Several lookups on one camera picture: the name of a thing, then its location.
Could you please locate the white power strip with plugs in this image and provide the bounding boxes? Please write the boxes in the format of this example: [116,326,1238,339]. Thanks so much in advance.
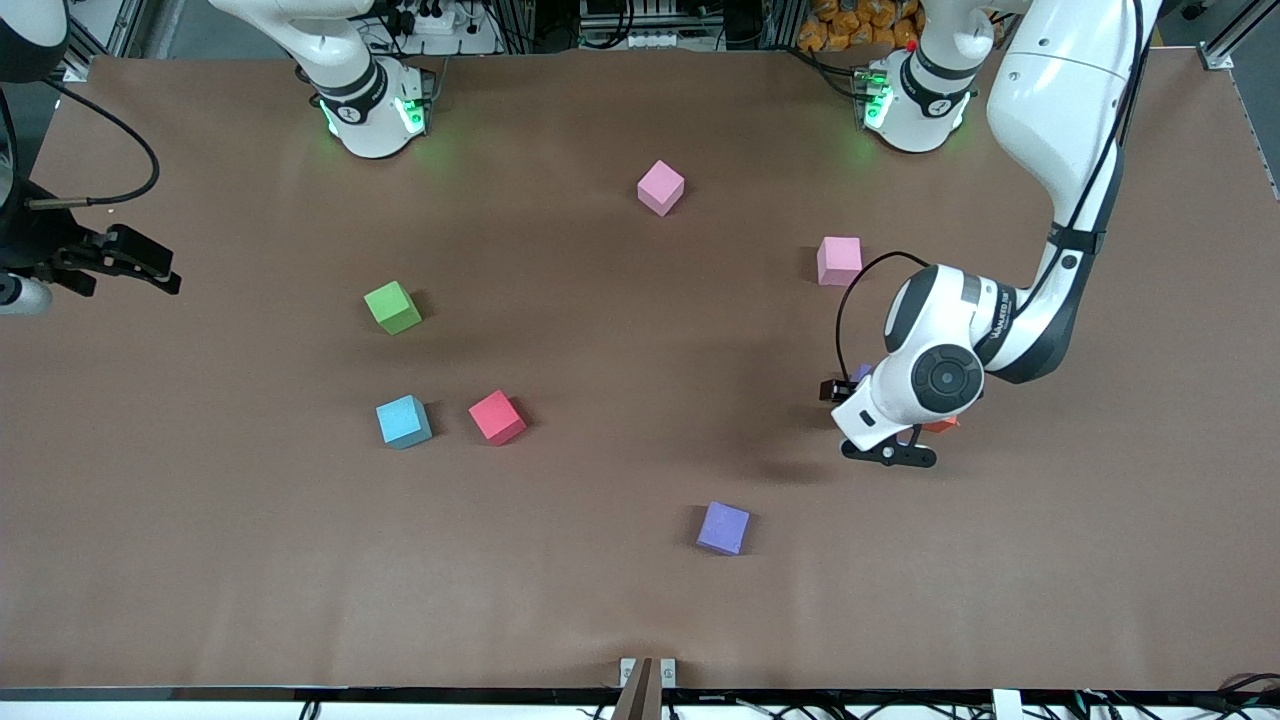
[395,0,471,37]

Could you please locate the brown table cover sheet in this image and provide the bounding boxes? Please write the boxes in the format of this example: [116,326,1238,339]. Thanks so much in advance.
[0,48,1280,691]

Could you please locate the brown strip with white brackets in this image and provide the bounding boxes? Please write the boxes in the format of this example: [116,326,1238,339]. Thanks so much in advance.
[619,656,678,720]

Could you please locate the aluminium frame profile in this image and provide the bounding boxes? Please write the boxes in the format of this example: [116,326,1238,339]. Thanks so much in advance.
[62,0,151,81]
[1195,0,1280,71]

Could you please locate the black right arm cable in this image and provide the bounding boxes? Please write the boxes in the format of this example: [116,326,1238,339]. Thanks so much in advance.
[25,78,161,209]

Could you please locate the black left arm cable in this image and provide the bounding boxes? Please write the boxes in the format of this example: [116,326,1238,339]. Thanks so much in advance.
[836,0,1147,381]

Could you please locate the light blue foam cube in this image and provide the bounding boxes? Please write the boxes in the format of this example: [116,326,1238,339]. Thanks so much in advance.
[376,395,433,450]

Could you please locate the red foam cube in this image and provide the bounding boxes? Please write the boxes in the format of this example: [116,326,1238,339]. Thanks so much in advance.
[468,390,528,447]

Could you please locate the orange snack bags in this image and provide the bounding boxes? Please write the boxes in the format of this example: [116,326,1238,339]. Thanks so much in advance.
[798,0,923,53]

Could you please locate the pink foam cube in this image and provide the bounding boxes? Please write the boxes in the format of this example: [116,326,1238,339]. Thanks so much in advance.
[637,160,686,218]
[817,237,863,288]

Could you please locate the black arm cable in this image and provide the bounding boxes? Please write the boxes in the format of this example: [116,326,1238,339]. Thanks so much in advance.
[836,0,1147,381]
[25,78,161,209]

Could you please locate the long white power strip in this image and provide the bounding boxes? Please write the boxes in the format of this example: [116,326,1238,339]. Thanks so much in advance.
[580,28,683,50]

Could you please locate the green foam cube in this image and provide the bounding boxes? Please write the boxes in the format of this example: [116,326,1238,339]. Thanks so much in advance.
[364,281,423,336]

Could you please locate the black cable bundle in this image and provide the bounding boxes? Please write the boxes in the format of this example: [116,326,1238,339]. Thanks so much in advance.
[1075,675,1280,720]

